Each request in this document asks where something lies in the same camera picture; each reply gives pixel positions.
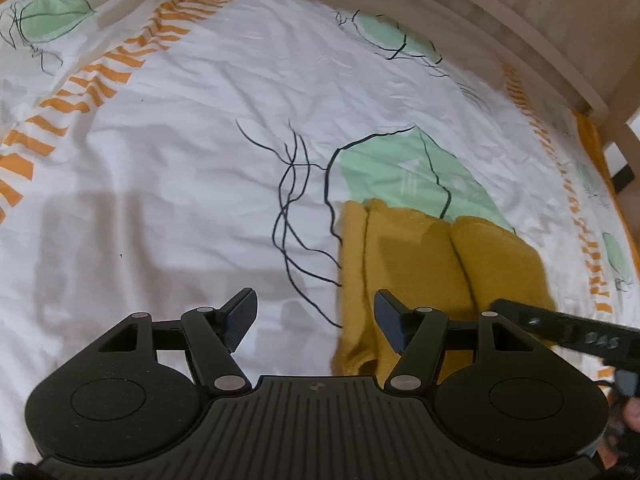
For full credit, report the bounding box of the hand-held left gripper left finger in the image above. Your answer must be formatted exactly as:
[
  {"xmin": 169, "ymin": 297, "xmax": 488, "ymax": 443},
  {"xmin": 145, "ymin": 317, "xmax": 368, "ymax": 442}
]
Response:
[{"xmin": 96, "ymin": 287, "xmax": 259, "ymax": 397}]

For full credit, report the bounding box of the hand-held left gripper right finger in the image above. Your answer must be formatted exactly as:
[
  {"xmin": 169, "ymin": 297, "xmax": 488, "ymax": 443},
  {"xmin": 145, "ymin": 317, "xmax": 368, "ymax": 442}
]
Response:
[{"xmin": 373, "ymin": 289, "xmax": 532, "ymax": 395}]

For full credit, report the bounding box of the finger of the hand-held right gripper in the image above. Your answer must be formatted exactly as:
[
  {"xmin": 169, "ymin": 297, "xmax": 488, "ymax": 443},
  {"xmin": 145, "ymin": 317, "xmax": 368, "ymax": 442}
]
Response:
[{"xmin": 489, "ymin": 298, "xmax": 640, "ymax": 362}]

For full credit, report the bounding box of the mustard yellow garment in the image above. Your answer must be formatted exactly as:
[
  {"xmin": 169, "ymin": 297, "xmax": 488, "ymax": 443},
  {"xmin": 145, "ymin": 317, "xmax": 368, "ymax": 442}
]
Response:
[{"xmin": 332, "ymin": 199, "xmax": 559, "ymax": 378}]

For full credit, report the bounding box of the person's right hand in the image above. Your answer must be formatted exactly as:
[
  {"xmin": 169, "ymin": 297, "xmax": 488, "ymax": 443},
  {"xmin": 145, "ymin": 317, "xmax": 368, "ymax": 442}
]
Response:
[{"xmin": 622, "ymin": 400, "xmax": 640, "ymax": 436}]

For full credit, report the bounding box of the printed white bed sheet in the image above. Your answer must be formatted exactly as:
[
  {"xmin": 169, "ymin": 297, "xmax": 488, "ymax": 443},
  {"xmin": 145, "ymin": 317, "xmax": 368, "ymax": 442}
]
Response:
[{"xmin": 0, "ymin": 0, "xmax": 640, "ymax": 467}]

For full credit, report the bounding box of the wooden bed frame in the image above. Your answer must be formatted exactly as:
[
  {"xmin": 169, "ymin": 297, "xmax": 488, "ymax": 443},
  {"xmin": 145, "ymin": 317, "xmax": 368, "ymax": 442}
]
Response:
[{"xmin": 320, "ymin": 0, "xmax": 640, "ymax": 173}]

